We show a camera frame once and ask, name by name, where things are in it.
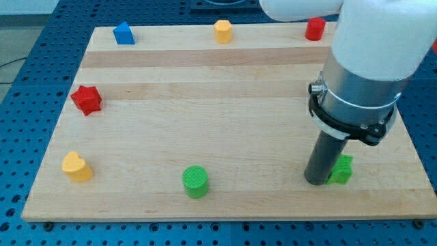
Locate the yellow hexagon block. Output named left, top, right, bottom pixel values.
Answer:
left=213, top=20, right=233, bottom=44

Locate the black cable on floor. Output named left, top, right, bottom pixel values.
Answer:
left=0, top=57, right=27, bottom=85

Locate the yellow heart block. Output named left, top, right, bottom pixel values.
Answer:
left=61, top=151, right=94, bottom=182

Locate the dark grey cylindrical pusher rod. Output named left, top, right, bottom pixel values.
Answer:
left=304, top=131, right=348, bottom=186

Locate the green cylinder block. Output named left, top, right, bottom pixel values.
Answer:
left=182, top=165, right=209, bottom=199

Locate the red hexagon block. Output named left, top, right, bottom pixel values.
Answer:
left=305, top=17, right=326, bottom=41

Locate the red star block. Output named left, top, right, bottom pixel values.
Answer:
left=70, top=85, right=102, bottom=116

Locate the green star block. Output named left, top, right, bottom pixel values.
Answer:
left=326, top=154, right=354, bottom=185

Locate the wooden board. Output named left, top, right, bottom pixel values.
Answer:
left=22, top=22, right=436, bottom=222

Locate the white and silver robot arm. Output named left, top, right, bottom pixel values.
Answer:
left=259, top=0, right=436, bottom=146

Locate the blue pentagon block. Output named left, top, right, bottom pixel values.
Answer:
left=113, top=21, right=135, bottom=44

